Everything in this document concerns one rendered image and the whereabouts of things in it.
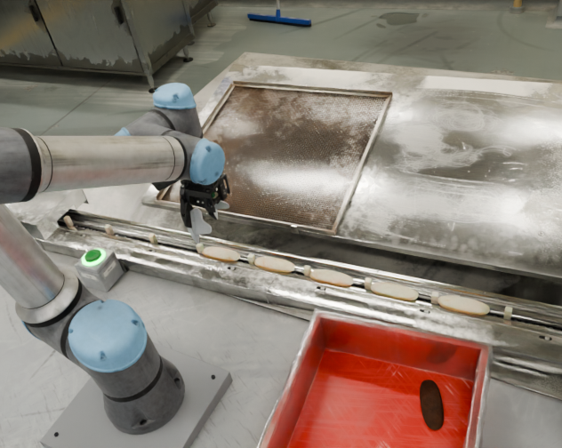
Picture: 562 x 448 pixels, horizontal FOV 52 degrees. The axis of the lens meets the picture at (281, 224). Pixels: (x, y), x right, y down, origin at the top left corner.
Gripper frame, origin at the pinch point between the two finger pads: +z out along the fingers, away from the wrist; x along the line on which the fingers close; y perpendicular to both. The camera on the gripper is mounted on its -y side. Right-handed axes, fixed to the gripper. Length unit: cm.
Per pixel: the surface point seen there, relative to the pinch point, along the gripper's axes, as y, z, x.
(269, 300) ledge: 19.5, 9.2, -9.0
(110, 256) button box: -20.6, 4.2, -11.2
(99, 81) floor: -242, 93, 218
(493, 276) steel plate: 63, 11, 13
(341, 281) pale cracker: 33.3, 7.4, -1.0
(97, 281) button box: -22.1, 7.8, -16.5
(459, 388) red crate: 61, 11, -17
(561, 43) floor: 68, 93, 312
